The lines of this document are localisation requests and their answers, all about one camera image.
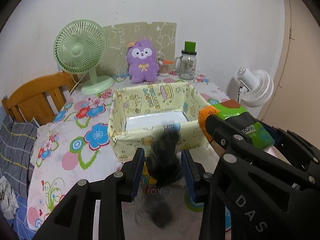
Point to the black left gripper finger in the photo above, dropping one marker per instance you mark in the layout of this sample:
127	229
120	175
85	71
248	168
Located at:
201	187
73	217

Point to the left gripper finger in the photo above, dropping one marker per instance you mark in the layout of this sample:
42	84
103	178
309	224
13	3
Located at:
283	140
222	134

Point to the green orange tissue pack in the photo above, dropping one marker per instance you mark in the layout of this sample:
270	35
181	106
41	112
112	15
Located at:
231	118

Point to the black drawstring pouch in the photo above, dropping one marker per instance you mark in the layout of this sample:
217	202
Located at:
164	166

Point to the white clip fan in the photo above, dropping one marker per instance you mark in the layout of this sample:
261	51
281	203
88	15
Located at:
257	87

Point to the yellow cartoon tissue pack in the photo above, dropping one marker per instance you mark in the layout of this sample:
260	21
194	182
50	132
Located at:
146	178

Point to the floral tablecloth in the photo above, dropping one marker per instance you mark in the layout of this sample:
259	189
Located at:
76	144

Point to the glass mug with green lid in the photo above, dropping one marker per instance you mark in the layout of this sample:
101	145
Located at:
185	65

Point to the toothpick jar with orange lid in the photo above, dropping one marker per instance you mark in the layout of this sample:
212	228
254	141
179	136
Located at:
164	66

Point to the yellow cartoon fabric storage box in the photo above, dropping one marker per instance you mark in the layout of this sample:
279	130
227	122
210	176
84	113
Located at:
140	115

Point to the grey plaid bedding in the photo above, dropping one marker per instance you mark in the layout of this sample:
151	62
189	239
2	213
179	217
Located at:
17	144

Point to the purple plush toy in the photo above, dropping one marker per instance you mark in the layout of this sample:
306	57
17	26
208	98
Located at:
142	61

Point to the cartoon patterned cardboard sheet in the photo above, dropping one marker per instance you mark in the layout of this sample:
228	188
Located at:
161	34

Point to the wooden chair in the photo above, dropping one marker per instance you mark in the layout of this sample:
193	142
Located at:
30	100

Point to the green desk fan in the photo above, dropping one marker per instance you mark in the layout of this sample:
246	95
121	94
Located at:
78	49

